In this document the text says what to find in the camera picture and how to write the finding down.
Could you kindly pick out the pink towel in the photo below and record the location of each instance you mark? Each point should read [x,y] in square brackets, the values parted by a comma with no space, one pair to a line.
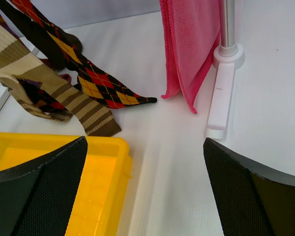
[191,34]

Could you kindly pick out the yellow plastic bin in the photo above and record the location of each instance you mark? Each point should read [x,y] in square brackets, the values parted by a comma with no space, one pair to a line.
[100,196]

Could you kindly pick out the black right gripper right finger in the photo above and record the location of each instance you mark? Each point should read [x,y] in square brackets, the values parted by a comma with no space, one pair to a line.
[252,199]

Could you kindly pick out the purple yellow patterned sock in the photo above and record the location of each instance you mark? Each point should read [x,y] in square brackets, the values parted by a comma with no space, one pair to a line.
[47,62]

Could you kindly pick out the dark brown sock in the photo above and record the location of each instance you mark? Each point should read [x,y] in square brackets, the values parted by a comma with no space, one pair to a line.
[75,42]

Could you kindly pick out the red yellow argyle sock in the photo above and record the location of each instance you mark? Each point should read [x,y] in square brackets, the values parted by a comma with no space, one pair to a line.
[96,83]

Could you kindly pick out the beige brown striped sock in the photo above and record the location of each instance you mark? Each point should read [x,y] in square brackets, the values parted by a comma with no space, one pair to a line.
[17,60]

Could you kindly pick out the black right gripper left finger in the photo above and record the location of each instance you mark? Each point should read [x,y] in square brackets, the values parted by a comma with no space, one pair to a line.
[37,197]

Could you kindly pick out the white metal drying rack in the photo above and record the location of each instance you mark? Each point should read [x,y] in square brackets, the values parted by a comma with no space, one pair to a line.
[227,58]

